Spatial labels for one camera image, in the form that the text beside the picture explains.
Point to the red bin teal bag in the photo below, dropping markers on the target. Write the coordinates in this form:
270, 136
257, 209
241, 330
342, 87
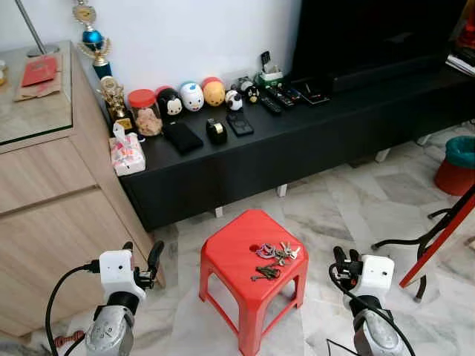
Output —
453, 178

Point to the red envelope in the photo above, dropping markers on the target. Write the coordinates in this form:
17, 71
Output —
40, 71

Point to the flat black remote control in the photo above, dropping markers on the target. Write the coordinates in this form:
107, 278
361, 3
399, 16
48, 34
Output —
240, 124

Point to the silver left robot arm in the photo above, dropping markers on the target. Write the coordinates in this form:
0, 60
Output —
110, 330

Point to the small gold trophy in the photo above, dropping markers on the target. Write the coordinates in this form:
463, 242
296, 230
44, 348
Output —
113, 96

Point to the red figurine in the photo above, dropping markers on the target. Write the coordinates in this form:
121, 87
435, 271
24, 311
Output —
467, 33

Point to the dark grey white figurine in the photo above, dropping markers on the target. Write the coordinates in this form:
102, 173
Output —
248, 90

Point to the black low TV console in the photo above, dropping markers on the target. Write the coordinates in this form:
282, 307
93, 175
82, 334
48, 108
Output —
297, 156

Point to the clear jar red lid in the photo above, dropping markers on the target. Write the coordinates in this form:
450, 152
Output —
146, 119

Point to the black mouse plush toy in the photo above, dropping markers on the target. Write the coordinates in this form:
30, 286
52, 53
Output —
170, 102

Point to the silver lamp stand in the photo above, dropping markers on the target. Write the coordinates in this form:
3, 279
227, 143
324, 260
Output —
44, 52

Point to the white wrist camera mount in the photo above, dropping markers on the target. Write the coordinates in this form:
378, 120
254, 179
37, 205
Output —
377, 276
117, 273

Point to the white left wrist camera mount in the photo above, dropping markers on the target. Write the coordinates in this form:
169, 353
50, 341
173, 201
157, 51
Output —
117, 273

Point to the brown paper envelope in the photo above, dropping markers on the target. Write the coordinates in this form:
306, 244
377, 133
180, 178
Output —
43, 91

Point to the stack of books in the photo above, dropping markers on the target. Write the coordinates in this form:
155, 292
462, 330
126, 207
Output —
462, 63

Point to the tall blue gold trophy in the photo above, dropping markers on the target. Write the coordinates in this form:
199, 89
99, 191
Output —
92, 37

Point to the black tape dispenser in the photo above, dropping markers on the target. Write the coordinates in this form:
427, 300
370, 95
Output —
216, 131

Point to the black wallet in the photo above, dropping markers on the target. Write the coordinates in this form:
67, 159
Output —
182, 138

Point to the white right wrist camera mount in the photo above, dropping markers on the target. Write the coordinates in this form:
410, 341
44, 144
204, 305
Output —
377, 276

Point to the pink white tissue pack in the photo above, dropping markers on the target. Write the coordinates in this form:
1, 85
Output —
128, 154

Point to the red plastic stool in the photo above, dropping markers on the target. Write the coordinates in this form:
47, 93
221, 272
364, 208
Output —
237, 256

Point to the white blue duck plush toy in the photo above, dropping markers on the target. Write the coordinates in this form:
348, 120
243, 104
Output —
191, 96

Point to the small black white figurine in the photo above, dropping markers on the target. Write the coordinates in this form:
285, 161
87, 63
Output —
234, 101

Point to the black rectangular tray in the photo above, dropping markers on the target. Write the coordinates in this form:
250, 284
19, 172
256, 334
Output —
313, 93

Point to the green holder with phone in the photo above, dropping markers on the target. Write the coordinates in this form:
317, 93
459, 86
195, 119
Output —
271, 76

